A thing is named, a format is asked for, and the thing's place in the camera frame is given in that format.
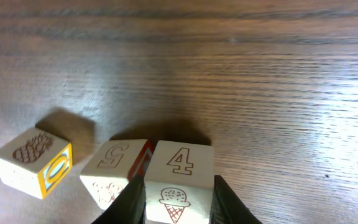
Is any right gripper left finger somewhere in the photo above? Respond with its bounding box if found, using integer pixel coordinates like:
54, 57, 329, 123
92, 175, 146, 224

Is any wooden block number five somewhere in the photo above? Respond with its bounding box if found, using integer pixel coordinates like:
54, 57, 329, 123
80, 139, 154, 210

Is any wooden block pineapple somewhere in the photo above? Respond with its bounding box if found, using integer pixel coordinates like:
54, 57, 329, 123
0, 128, 73, 199

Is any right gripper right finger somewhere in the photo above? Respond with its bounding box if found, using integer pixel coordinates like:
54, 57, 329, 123
209, 175, 262, 224

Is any wooden block number four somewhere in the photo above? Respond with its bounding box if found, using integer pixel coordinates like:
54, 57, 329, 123
144, 141, 214, 224

